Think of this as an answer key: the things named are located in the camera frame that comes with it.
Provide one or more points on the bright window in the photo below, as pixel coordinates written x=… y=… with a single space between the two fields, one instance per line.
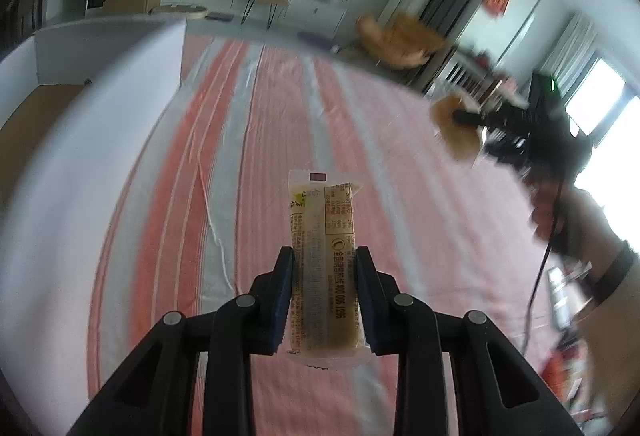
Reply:
x=607 y=101

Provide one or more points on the person's right forearm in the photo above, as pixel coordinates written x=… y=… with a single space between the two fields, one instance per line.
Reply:
x=615 y=341

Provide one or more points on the cardboard box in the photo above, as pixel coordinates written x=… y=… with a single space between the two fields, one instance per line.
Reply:
x=130 y=3

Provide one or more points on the bread loaf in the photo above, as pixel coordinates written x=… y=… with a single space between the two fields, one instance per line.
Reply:
x=457 y=139

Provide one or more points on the round beige cushion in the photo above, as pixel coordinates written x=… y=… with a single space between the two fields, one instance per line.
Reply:
x=180 y=11

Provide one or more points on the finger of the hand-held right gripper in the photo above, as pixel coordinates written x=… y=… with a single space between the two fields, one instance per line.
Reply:
x=470 y=118

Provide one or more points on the orange lounge chair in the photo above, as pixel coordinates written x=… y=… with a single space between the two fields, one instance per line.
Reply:
x=405 y=41

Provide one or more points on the black wristband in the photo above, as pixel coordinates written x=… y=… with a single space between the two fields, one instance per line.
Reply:
x=617 y=268

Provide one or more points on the purple floor mat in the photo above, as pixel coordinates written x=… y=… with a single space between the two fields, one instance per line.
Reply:
x=315 y=40

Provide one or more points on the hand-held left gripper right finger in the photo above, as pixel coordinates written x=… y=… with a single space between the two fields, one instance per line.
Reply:
x=367 y=311

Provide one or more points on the orange striped tablecloth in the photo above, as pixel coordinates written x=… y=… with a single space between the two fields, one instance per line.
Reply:
x=280 y=116

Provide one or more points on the pale yellow cake packet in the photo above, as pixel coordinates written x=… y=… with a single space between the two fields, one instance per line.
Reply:
x=325 y=226

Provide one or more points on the dark wooden chair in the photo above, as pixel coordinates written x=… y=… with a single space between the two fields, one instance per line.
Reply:
x=460 y=71

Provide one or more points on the white curtain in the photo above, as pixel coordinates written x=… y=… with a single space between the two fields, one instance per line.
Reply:
x=570 y=49

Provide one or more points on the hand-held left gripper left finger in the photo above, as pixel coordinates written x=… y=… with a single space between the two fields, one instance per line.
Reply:
x=282 y=306

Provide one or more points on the large white box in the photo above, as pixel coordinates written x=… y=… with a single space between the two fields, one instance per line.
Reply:
x=75 y=166

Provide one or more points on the person's right hand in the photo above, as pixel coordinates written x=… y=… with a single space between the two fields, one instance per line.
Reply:
x=580 y=226

